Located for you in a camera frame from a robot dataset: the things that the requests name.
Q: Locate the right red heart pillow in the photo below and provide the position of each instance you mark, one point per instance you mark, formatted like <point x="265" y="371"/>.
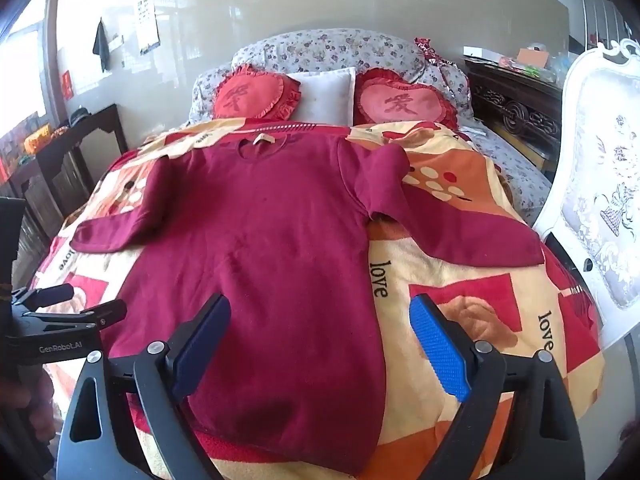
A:
<point x="384" y="96"/>

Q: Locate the white ornate chair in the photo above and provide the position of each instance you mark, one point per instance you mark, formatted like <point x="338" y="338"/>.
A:
<point x="592" y="209"/>

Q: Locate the left red heart pillow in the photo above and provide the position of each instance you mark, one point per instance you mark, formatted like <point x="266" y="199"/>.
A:
<point x="251" y="93"/>

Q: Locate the small white pillow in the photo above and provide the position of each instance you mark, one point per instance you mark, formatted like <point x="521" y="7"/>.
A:
<point x="326" y="97"/>

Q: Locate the dark wooden side table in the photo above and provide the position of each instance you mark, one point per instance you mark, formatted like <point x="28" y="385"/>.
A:
<point x="55" y="183"/>

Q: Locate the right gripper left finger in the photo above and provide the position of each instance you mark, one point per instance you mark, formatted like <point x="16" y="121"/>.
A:
<point x="166" y="372"/>

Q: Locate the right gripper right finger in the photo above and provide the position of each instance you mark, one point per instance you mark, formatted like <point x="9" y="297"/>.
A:
<point x="471" y="371"/>

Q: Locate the metal stair railing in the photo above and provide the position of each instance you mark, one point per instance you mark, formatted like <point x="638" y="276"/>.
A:
<point x="603" y="24"/>

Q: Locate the dark hanging cloth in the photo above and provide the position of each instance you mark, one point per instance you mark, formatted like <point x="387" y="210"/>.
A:
<point x="100" y="47"/>

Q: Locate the dark red sweater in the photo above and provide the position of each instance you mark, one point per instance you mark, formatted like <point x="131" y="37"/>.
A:
<point x="280" y="229"/>

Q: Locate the dark carved wooden cabinet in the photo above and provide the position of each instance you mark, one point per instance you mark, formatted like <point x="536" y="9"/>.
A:
<point x="524" y="111"/>

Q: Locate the person's left hand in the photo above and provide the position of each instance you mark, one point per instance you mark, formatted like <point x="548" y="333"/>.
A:
<point x="36" y="400"/>

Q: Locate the red heart pillow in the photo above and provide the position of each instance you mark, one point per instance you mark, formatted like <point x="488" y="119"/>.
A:
<point x="251" y="93"/>
<point x="384" y="96"/>

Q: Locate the floral bed headboard cover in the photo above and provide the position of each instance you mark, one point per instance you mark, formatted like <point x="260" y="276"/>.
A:
<point x="322" y="49"/>

